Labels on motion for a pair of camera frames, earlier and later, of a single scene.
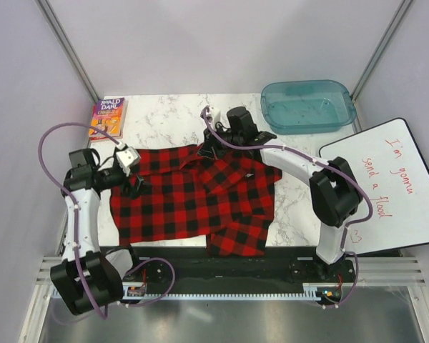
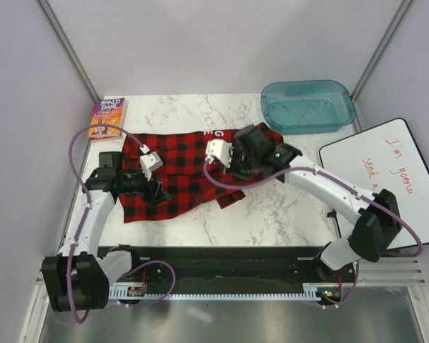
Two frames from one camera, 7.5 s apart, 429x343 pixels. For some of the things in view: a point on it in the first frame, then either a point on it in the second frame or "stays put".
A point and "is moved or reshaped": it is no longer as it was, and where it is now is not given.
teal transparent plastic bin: (297, 107) stays put
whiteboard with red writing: (407, 202) stays put
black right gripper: (209, 149) → (231, 166)
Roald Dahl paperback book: (111, 116) stays put
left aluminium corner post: (48, 13) stays put
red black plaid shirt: (173, 192) is moved or reshaped
